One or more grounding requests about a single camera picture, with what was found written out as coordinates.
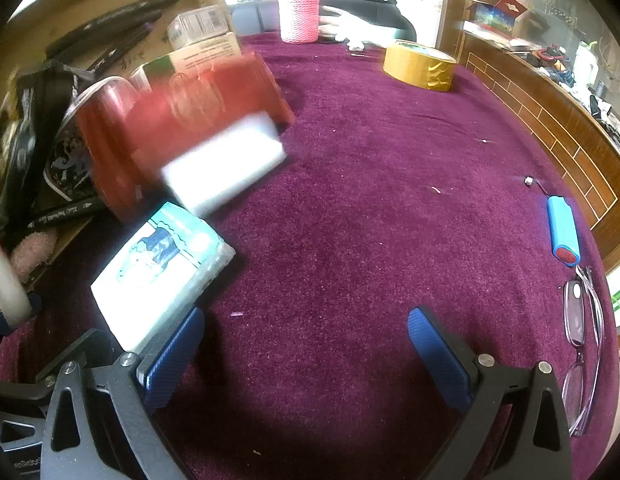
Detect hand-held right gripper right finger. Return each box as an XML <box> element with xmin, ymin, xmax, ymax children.
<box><xmin>408</xmin><ymin>306</ymin><xmax>573</xmax><ymax>480</ymax></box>

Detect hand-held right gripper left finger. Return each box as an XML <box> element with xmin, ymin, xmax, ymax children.
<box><xmin>40</xmin><ymin>306</ymin><xmax>207</xmax><ymax>480</ymax></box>

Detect white glue bottle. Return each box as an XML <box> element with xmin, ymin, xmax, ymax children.
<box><xmin>0</xmin><ymin>235</ymin><xmax>33</xmax><ymax>326</ymax></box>

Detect teal white tissue pack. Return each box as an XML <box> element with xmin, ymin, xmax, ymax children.
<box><xmin>90</xmin><ymin>201</ymin><xmax>235</xmax><ymax>353</ymax></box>

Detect white rectangular box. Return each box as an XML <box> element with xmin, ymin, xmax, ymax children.
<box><xmin>160</xmin><ymin>112</ymin><xmax>289</xmax><ymax>218</ymax></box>

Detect red foil packet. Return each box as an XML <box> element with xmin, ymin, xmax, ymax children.
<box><xmin>122</xmin><ymin>52</ymin><xmax>297</xmax><ymax>181</ymax></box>

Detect dark printed packet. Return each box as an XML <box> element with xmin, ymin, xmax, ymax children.
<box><xmin>42</xmin><ymin>120</ymin><xmax>98</xmax><ymax>201</ymax></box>

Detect blue battery pack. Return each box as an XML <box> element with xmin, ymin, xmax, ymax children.
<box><xmin>546</xmin><ymin>195</ymin><xmax>582</xmax><ymax>267</ymax></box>

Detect black plastic bag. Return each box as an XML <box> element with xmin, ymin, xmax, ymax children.
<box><xmin>0</xmin><ymin>60</ymin><xmax>98</xmax><ymax>231</ymax></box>

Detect red round lidded cup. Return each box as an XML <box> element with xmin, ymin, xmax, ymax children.
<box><xmin>60</xmin><ymin>76</ymin><xmax>155</xmax><ymax>223</ymax></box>

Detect wooden cabinet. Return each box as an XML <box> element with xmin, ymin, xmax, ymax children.
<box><xmin>437</xmin><ymin>0</ymin><xmax>620</xmax><ymax>281</ymax></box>

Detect green white carton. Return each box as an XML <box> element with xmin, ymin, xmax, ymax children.
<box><xmin>130</xmin><ymin>55</ymin><xmax>178</xmax><ymax>93</ymax></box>

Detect yellow tape roll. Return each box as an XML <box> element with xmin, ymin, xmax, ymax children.
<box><xmin>383</xmin><ymin>40</ymin><xmax>458</xmax><ymax>93</ymax></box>

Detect cream carton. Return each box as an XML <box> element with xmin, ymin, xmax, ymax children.
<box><xmin>167</xmin><ymin>32</ymin><xmax>243</xmax><ymax>76</ymax></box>

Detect white kettle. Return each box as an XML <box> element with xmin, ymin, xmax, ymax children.
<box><xmin>572</xmin><ymin>40</ymin><xmax>600</xmax><ymax>86</ymax></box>

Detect small white carton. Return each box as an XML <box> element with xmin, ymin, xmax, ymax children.
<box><xmin>166</xmin><ymin>4</ymin><xmax>231</xmax><ymax>51</ymax></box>

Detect white cloth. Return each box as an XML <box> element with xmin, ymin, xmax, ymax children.
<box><xmin>320</xmin><ymin>5</ymin><xmax>405</xmax><ymax>53</ymax></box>

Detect dark leather sofa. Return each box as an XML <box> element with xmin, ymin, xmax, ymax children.
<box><xmin>230</xmin><ymin>0</ymin><xmax>281</xmax><ymax>37</ymax></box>

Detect colourful gift box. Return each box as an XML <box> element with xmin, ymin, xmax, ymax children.
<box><xmin>465</xmin><ymin>0</ymin><xmax>533</xmax><ymax>36</ymax></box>

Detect black clothing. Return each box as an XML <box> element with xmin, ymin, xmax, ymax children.
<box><xmin>320</xmin><ymin>0</ymin><xmax>418</xmax><ymax>43</ymax></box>

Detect pink knitted bottle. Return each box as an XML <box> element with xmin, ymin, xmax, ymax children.
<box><xmin>279</xmin><ymin>0</ymin><xmax>323</xmax><ymax>45</ymax></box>

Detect clear frame eyeglasses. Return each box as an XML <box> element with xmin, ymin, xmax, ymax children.
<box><xmin>560</xmin><ymin>265</ymin><xmax>605</xmax><ymax>438</ymax></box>

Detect small wired connector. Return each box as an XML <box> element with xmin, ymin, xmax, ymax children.
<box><xmin>522</xmin><ymin>175</ymin><xmax>553</xmax><ymax>196</ymax></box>

